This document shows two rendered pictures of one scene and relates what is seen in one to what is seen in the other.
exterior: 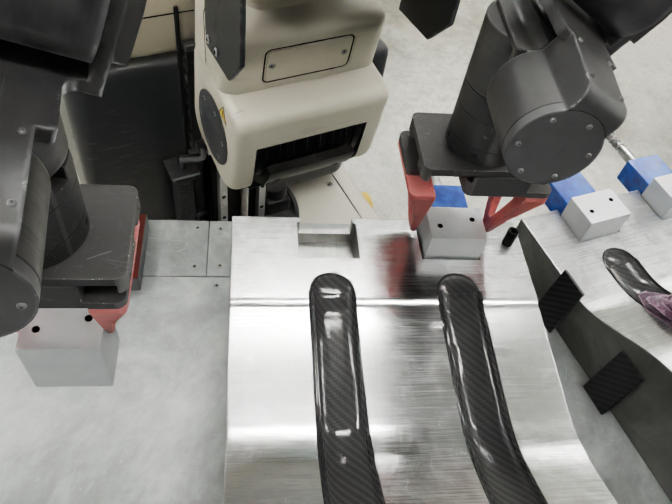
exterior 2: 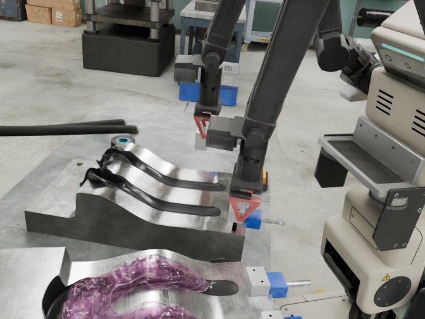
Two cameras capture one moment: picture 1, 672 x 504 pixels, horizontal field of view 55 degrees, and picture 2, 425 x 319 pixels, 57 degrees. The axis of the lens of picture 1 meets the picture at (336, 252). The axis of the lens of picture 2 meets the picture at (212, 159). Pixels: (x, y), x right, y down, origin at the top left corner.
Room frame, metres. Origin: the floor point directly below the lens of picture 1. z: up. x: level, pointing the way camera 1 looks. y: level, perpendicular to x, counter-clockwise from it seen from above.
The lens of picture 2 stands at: (0.54, -0.83, 1.42)
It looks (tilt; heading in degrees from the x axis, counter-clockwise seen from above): 28 degrees down; 108
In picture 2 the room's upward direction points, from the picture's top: 7 degrees clockwise
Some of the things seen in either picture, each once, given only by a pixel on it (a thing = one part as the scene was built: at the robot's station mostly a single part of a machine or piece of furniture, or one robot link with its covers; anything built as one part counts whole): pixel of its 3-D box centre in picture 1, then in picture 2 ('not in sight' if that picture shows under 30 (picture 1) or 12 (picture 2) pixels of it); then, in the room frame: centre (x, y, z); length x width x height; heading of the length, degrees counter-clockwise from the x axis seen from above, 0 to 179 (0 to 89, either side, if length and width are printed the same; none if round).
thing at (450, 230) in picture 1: (439, 202); (256, 218); (0.42, -0.09, 0.89); 0.13 x 0.05 x 0.05; 13
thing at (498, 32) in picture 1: (519, 57); (251, 141); (0.39, -0.09, 1.08); 0.07 x 0.06 x 0.07; 11
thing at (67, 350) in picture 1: (83, 283); (218, 140); (0.23, 0.17, 0.94); 0.13 x 0.05 x 0.05; 13
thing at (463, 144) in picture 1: (489, 123); (249, 168); (0.39, -0.09, 1.02); 0.10 x 0.07 x 0.07; 104
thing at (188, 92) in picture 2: not in sight; (209, 87); (-0.82, 3.04, 0.11); 0.61 x 0.41 x 0.22; 17
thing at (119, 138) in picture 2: not in sight; (123, 144); (-0.10, 0.20, 0.82); 0.08 x 0.08 x 0.04
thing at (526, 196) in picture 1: (487, 190); (243, 200); (0.39, -0.11, 0.95); 0.07 x 0.07 x 0.09; 14
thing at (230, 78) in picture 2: not in sight; (210, 71); (-0.82, 3.03, 0.28); 0.61 x 0.41 x 0.15; 17
